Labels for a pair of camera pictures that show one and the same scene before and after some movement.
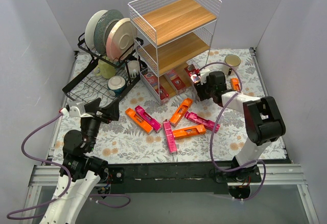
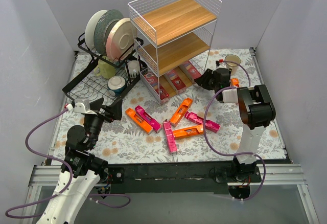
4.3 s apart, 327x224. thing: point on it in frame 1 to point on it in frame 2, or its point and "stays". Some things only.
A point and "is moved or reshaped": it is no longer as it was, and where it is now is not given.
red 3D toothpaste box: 191,70 is moved or reshaped
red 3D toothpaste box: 153,81 stays
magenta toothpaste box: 143,114 stays
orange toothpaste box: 140,122 stays
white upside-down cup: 134,66 stays
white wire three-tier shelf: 172,30 stays
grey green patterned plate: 104,22 stays
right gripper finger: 199,87 to 204,80
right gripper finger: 203,94 to 209,86
